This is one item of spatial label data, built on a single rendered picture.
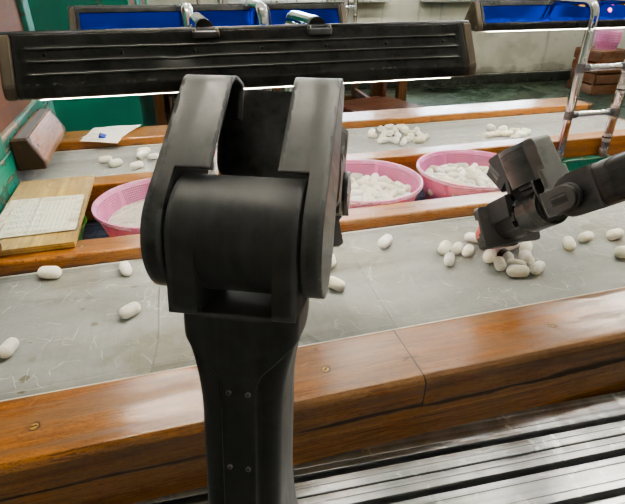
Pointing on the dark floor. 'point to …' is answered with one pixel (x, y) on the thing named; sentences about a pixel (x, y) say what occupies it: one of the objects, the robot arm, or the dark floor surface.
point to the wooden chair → (377, 102)
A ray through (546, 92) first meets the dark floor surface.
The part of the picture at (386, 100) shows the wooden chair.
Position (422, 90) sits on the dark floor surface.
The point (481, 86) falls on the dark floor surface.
